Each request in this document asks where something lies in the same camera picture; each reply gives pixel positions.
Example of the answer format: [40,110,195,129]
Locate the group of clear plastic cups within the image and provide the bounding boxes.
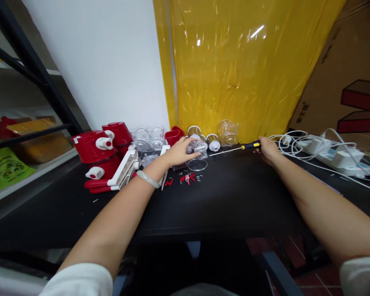
[129,124,168,164]

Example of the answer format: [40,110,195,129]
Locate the large white charger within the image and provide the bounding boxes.
[331,149,364,169]

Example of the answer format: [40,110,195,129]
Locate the white power strip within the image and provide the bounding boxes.
[301,139,370,178]

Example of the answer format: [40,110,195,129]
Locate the small white charger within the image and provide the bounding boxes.
[308,137,328,155]

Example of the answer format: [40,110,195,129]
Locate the steel drum blade white cap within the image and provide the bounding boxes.
[205,133,222,153]

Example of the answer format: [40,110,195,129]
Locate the small red housing white knob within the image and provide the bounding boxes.
[85,153,120,183]

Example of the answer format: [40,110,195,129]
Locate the white plastic bracket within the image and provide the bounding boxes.
[107,145,140,190]

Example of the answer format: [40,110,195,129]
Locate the white cables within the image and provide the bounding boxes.
[266,128,370,195]

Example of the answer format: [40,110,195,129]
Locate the person's body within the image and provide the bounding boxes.
[169,282,267,296]

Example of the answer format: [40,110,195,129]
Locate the box of yellow packets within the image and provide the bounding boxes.
[6,116,73,166]

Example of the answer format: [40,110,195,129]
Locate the large red plastic housing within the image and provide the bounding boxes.
[72,130,121,164]

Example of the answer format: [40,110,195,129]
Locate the clear housing with white knob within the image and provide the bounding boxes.
[172,139,209,172]

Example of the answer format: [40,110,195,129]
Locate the black metal shelf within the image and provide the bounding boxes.
[0,0,95,229]

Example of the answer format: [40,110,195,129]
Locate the red plastic hopper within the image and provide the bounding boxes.
[164,125,185,146]

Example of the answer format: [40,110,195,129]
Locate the pile of red clips and screws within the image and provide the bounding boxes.
[164,172,205,187]

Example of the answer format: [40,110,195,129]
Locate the black and yellow screwdriver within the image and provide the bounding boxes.
[208,140,262,156]

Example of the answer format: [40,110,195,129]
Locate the clear plastic container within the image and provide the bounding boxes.
[218,119,240,146]

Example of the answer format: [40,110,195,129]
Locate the person's left hand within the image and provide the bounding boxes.
[158,136,201,172]

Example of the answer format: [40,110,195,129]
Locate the red plastic handles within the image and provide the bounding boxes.
[83,178,112,194]

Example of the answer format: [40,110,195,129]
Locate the green printed bag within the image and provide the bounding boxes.
[0,146,37,193]

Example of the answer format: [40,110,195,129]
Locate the yellow plastic curtain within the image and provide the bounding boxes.
[153,0,348,143]

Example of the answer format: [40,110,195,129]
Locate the person's right hand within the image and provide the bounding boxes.
[252,136,285,166]

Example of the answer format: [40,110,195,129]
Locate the brown cardboard box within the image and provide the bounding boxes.
[288,0,370,146]

